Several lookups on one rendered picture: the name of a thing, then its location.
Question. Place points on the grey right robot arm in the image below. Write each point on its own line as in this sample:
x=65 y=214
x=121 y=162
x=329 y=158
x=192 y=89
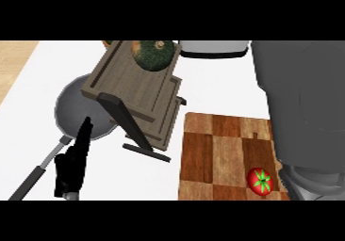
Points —
x=309 y=103

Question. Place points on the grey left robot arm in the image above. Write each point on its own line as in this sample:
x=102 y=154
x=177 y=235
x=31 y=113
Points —
x=71 y=196

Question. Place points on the grey-brown wooden tiered basket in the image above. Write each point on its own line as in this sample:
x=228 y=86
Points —
x=133 y=91

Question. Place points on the brown checkered wooden cutting board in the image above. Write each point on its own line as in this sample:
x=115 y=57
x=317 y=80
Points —
x=216 y=157

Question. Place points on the green speckled squash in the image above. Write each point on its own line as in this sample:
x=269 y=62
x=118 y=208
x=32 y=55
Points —
x=154 y=55

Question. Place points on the grey frying pan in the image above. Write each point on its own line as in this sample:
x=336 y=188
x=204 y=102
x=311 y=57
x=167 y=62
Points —
x=75 y=105

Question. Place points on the white and black appliance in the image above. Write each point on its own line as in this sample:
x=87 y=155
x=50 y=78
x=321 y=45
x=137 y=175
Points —
x=212 y=48

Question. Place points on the red vegetable with green stem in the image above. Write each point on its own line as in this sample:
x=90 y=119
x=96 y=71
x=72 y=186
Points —
x=259 y=182

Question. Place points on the small orange object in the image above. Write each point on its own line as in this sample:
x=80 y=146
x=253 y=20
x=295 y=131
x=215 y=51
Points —
x=106 y=43

